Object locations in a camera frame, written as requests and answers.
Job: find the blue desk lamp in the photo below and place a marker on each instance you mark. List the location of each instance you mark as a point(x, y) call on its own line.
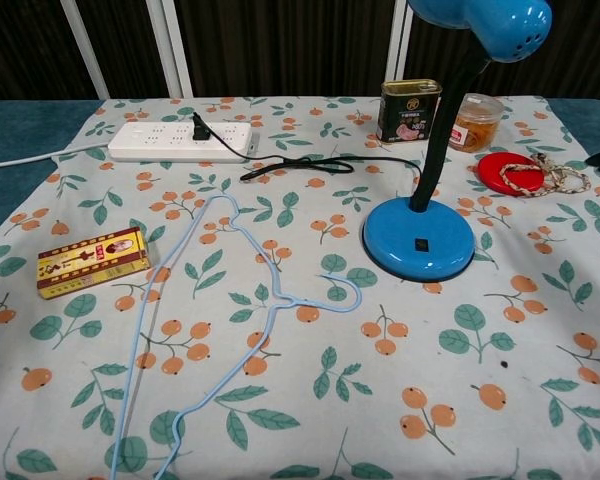
point(395, 240)

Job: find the red round disc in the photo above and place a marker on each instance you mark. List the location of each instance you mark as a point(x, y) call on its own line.
point(490, 170)

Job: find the clear plastic snack jar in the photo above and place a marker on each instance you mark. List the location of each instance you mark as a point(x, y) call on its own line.
point(477, 130)

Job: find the black luncheon meat can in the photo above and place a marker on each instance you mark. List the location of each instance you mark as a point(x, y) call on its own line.
point(405, 115)

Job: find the floral orange fruit tablecloth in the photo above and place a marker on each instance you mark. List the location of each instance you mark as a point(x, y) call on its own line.
point(300, 400)

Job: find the white power strip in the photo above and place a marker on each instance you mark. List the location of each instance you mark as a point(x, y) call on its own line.
point(150, 145)

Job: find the yellow red cardboard box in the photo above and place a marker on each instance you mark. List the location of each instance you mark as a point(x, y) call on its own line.
point(90, 260)

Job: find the teal table cover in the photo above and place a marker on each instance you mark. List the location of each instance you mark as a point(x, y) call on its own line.
point(25, 130)

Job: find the white frame post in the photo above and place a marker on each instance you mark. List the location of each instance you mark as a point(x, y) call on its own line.
point(401, 40)
point(172, 50)
point(85, 50)

